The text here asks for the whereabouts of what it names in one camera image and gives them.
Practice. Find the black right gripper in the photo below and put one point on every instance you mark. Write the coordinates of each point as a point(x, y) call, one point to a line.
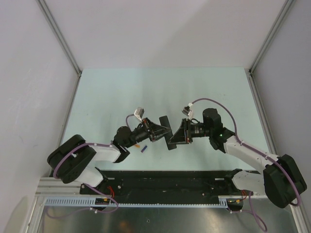
point(183, 134)

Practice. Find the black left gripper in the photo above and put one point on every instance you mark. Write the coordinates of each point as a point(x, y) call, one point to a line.
point(156, 132)

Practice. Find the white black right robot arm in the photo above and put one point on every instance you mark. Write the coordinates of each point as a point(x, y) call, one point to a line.
point(276, 177)

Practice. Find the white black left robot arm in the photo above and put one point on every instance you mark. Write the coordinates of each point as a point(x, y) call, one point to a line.
point(75, 159)

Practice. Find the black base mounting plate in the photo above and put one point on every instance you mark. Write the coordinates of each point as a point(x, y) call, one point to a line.
point(169, 187)

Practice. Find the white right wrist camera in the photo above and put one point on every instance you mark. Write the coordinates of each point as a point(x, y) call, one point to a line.
point(187, 110)

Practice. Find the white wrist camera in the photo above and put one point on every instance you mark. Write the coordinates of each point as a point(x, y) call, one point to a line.
point(138, 113)
point(187, 110)

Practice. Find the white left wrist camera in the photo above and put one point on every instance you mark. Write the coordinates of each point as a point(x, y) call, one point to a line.
point(138, 113)

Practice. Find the grey slotted cable duct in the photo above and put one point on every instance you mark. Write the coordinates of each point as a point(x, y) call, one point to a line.
point(104, 202)

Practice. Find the right aluminium frame post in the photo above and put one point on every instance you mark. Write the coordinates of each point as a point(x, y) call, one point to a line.
point(276, 26)

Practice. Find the aluminium frame post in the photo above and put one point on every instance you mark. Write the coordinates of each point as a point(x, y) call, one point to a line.
point(276, 26)
point(47, 13)

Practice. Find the left aluminium frame post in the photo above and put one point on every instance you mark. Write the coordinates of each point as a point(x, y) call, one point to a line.
point(47, 13)

